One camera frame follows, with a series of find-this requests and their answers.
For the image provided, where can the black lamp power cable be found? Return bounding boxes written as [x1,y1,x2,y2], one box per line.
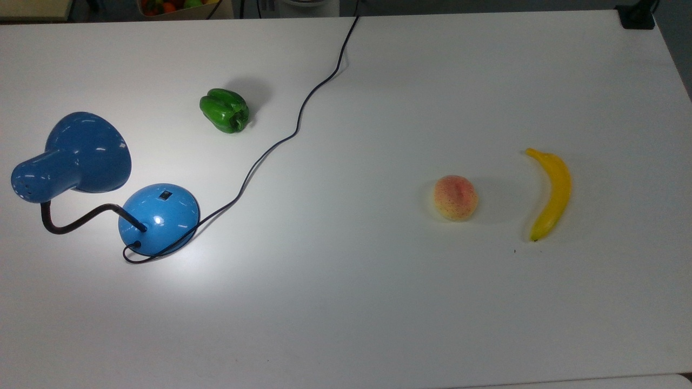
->
[122,14,361,265]

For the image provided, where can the yellow toy banana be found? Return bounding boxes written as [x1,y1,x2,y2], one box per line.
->
[525,147,573,242]

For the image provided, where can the basket of toy fruit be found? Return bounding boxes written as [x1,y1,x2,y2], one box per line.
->
[136,0,221,20]

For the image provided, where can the black table clamp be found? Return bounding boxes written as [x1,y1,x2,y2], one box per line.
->
[615,0,658,30]

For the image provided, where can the green bell pepper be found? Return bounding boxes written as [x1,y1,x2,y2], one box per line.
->
[199,88,250,134]

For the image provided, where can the beige board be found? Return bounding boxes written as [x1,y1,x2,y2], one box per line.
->
[0,0,74,22]

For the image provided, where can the toy peach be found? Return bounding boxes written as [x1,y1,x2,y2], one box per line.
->
[434,175,479,222]

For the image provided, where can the blue desk lamp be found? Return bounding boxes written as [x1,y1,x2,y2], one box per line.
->
[11,111,201,257]

